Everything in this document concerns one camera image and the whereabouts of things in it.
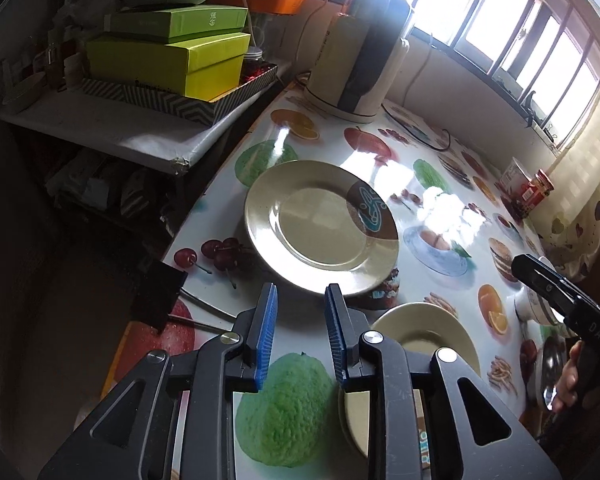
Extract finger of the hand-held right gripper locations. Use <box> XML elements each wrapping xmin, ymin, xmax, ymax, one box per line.
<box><xmin>511</xmin><ymin>254</ymin><xmax>588</xmax><ymax>322</ymax></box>

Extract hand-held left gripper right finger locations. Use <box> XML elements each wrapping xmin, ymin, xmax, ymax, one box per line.
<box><xmin>324</xmin><ymin>283</ymin><xmax>563</xmax><ymax>480</ymax></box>

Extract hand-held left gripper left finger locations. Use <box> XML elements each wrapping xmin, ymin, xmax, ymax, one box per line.
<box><xmin>37</xmin><ymin>282</ymin><xmax>279</xmax><ymax>480</ymax></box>

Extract white bowl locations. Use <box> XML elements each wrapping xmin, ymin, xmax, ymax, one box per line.
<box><xmin>514</xmin><ymin>257</ymin><xmax>568</xmax><ymax>328</ymax></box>

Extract small beige plate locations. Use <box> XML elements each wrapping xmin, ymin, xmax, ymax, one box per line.
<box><xmin>337</xmin><ymin>302</ymin><xmax>482</xmax><ymax>461</ymax></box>

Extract large beige plate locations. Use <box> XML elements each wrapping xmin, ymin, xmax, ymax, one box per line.
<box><xmin>244</xmin><ymin>160</ymin><xmax>400</xmax><ymax>297</ymax></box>

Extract person's right hand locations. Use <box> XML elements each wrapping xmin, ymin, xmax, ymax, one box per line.
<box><xmin>552</xmin><ymin>341</ymin><xmax>585</xmax><ymax>414</ymax></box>

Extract red lidded sauce jar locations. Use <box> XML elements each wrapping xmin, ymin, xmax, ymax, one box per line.
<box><xmin>522</xmin><ymin>169</ymin><xmax>555</xmax><ymax>213</ymax></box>

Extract cream balloon print curtain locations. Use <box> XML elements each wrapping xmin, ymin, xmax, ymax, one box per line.
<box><xmin>530</xmin><ymin>120</ymin><xmax>600</xmax><ymax>281</ymax></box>

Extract red and white paper cup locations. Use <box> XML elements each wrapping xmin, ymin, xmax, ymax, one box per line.
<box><xmin>497</xmin><ymin>156</ymin><xmax>532</xmax><ymax>202</ymax></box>

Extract black binder clip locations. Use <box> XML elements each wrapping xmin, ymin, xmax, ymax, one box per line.
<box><xmin>130</xmin><ymin>260</ymin><xmax>237</xmax><ymax>335</ymax></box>

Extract black window latch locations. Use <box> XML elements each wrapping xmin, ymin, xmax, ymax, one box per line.
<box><xmin>522</xmin><ymin>91</ymin><xmax>543</xmax><ymax>128</ymax></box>

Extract fruit printed tablecloth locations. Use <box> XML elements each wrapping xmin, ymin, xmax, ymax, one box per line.
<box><xmin>102</xmin><ymin>77</ymin><xmax>556</xmax><ymax>480</ymax></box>

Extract bags under shelf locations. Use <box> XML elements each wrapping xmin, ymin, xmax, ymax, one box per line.
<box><xmin>45</xmin><ymin>150</ymin><xmax>173</xmax><ymax>223</ymax></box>

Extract zigzag patterned box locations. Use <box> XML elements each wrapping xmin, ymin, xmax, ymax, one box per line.
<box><xmin>80</xmin><ymin>62</ymin><xmax>279</xmax><ymax>127</ymax></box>

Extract white shelf board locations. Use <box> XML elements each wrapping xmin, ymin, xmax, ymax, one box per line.
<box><xmin>0</xmin><ymin>85</ymin><xmax>253</xmax><ymax>176</ymax></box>

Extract barred window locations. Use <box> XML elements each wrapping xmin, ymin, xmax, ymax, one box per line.
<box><xmin>360</xmin><ymin>0</ymin><xmax>600</xmax><ymax>151</ymax></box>

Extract white electric kettle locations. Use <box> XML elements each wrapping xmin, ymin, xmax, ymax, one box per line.
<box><xmin>300</xmin><ymin>0</ymin><xmax>412</xmax><ymax>123</ymax></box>

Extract small glass jar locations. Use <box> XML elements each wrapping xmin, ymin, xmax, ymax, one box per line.
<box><xmin>240</xmin><ymin>46</ymin><xmax>266</xmax><ymax>82</ymax></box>

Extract lime green box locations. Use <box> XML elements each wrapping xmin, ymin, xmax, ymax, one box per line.
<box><xmin>85</xmin><ymin>32</ymin><xmax>252</xmax><ymax>102</ymax></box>

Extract dark green flat box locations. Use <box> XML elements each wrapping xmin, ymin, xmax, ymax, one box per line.
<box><xmin>105</xmin><ymin>5</ymin><xmax>249</xmax><ymax>45</ymax></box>

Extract black power cable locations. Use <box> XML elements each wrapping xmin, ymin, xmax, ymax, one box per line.
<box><xmin>385</xmin><ymin>105</ymin><xmax>453</xmax><ymax>152</ymax></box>

